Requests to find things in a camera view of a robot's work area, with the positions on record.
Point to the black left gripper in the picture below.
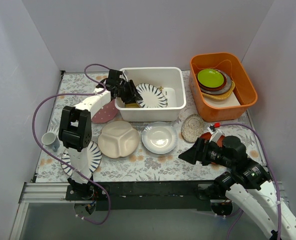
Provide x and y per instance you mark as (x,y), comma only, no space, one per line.
(127,89)

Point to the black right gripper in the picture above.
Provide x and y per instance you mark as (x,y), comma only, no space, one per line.
(200,152)

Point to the yellow bamboo mat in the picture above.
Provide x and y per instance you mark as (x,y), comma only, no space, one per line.
(132,105)

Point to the blue striped white plate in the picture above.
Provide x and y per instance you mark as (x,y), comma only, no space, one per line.
(151,96)

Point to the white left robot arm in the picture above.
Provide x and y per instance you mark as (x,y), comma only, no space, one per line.
(75,130)

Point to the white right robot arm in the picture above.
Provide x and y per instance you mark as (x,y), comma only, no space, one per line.
(270,213)

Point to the white plastic bin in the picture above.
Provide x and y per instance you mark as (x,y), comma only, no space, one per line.
(163,86)

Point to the white board in bin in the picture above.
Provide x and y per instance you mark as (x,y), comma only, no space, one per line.
(231,101)

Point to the orange plastic bin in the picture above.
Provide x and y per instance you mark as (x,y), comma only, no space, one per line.
(220,86)

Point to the red brown plate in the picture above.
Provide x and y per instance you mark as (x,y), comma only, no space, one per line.
(207,138)

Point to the speckled beige plate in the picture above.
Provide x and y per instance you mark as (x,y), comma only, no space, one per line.
(192,128)

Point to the pink polka dot plate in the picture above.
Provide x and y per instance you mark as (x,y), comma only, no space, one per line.
(106,114)

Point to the pale blue rimmed plate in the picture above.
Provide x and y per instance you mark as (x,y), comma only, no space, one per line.
(159,138)

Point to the cream divided plate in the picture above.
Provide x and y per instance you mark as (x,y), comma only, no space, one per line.
(118,139)

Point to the floral table mat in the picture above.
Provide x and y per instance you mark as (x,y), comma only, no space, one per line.
(141,165)

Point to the woven yellow basket tray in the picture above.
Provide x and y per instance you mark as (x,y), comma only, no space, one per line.
(221,96)

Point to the brown plate under green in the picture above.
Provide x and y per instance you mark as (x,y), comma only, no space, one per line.
(216,87)

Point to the grey round plate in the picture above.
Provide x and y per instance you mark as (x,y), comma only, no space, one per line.
(224,89)

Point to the white small cup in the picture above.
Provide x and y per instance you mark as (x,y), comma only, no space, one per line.
(50,140)

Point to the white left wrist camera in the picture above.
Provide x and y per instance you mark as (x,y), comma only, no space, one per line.
(125,73)

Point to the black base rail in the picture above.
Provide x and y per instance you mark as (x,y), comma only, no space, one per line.
(147,195)

